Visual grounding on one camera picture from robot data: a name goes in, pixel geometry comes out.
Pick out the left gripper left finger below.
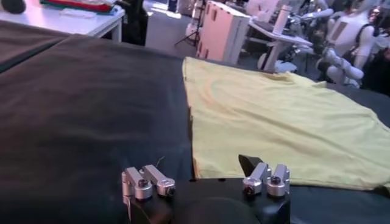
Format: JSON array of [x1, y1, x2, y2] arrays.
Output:
[[121, 156, 177, 205]]

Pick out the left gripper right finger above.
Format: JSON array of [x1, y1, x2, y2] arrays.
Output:
[[238, 154, 291, 198]]

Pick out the yellow-green t-shirt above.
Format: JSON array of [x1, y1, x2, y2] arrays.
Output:
[[182, 56, 390, 191]]

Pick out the folded clothes stack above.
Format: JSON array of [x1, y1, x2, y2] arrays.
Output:
[[39, 0, 118, 15]]

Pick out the large black tablecloth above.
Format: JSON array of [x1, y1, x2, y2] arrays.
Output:
[[0, 33, 390, 224]]

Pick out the small white standing desk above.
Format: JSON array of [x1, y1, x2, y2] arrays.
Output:
[[248, 21, 313, 72]]

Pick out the tall white cardboard box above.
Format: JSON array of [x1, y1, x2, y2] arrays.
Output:
[[196, 0, 251, 65]]

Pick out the black office chair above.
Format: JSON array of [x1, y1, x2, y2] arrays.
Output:
[[117, 0, 149, 46]]

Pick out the white thermos bottle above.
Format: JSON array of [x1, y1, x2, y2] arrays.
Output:
[[272, 4, 293, 35]]

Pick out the white rectangular table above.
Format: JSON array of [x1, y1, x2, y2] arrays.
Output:
[[0, 4, 126, 43]]

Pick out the white humanoid robot right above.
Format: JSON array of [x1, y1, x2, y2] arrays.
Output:
[[316, 0, 390, 89]]

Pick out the clear plastic bag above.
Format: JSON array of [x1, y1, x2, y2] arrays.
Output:
[[59, 8, 97, 19]]

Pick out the brownish black tablecloth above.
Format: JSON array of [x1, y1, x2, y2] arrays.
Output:
[[0, 19, 73, 74]]

